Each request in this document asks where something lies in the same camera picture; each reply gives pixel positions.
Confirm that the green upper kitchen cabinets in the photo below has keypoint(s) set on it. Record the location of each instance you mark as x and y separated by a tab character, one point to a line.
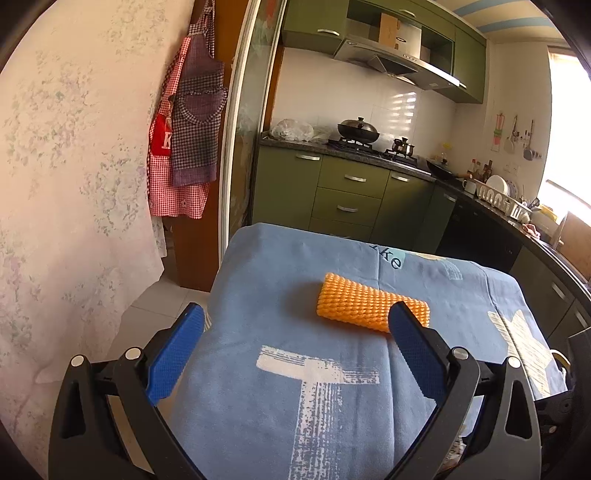
309	23

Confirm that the dark kitchen countertop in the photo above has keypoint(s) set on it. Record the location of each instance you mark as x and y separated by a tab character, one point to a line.
295	144

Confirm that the hanging white spatula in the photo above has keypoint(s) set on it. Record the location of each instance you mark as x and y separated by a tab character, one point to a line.
509	141

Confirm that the black frying pan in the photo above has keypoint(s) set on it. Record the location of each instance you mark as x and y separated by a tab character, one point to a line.
441	170

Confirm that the cardboard box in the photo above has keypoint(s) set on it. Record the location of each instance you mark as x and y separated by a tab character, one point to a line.
397	32

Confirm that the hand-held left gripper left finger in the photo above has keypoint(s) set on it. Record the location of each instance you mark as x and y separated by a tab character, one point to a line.
175	350

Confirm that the green lower kitchen cabinets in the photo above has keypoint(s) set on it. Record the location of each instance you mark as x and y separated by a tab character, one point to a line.
351	184

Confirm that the green kitchen cabinets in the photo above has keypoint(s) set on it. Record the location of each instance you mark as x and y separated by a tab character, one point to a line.
351	184
309	23

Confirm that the yellow-rimmed waste bin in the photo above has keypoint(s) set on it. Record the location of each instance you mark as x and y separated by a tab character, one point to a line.
559	356

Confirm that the hanging dark utensil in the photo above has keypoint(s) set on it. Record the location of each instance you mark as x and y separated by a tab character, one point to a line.
531	152

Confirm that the white floral cloth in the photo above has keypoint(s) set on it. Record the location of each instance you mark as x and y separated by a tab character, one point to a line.
69	161

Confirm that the clear plastic bag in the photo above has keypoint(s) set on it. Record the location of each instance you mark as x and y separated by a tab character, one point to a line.
295	130

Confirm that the black wok with lid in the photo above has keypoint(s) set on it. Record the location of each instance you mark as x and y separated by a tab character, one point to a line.
358	129

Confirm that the white enamel mug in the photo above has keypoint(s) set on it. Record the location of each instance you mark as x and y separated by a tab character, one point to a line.
469	186

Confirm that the black gas stove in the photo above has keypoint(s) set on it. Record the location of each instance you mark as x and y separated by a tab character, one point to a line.
378	154

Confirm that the pink cloth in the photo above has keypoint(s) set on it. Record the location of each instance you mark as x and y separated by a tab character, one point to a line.
531	230

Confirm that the white dish rack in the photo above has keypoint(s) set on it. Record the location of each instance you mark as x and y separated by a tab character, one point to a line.
501	203

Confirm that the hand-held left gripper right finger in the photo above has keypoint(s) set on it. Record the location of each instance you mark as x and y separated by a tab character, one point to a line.
415	350

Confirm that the purple checked apron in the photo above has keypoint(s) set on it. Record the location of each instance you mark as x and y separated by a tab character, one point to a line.
196	115

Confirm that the orange foam net sleeve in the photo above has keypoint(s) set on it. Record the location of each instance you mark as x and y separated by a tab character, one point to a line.
355	300

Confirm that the hanging colourful utensil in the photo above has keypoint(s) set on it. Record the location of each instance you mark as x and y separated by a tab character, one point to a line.
498	134

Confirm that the blue patterned tablecloth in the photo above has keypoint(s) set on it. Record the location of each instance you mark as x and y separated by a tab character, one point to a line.
277	300

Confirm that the sliding door frame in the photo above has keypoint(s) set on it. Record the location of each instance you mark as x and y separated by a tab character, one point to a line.
242	138

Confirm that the white plates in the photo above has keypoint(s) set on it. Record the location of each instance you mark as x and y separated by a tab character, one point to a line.
497	185

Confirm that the condiment bottles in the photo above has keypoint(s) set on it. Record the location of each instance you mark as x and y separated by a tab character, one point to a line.
480	170

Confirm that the red checked apron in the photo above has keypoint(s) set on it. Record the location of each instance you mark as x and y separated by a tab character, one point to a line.
161	184

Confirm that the steel range hood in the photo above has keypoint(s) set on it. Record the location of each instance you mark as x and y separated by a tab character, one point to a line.
392	57

